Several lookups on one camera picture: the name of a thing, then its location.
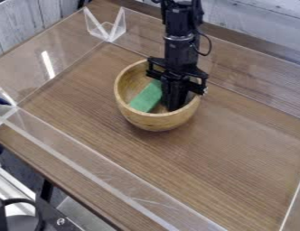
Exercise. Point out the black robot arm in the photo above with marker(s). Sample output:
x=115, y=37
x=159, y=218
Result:
x=182, y=17

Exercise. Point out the blue object at edge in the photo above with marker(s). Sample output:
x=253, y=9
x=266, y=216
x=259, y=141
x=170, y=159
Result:
x=3, y=102

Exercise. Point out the clear acrylic corner bracket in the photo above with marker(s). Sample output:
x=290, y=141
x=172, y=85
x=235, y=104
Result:
x=104, y=31

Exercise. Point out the grey metal bracket with screw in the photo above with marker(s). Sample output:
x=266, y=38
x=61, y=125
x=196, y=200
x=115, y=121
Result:
x=55, y=220

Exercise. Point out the black metal table leg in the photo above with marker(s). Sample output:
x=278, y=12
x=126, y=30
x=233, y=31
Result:
x=47, y=190

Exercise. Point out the clear acrylic tray wall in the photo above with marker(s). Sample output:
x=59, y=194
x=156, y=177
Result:
x=219, y=174

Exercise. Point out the green rectangular block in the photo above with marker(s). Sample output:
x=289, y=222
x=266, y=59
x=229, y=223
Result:
x=147, y=98

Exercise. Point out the brown wooden bowl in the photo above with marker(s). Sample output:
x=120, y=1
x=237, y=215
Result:
x=130, y=83

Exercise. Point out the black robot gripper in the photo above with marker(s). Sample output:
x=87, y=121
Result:
x=176, y=68

